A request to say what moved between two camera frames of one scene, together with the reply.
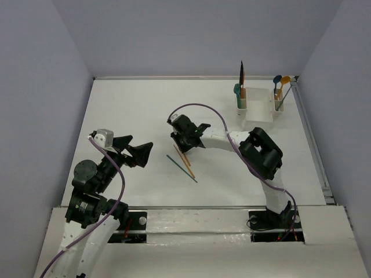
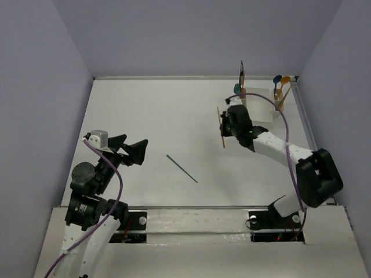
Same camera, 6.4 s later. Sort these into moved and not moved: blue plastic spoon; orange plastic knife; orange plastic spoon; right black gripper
Moved: right black gripper
Not moved: orange plastic knife; orange plastic spoon; blue plastic spoon
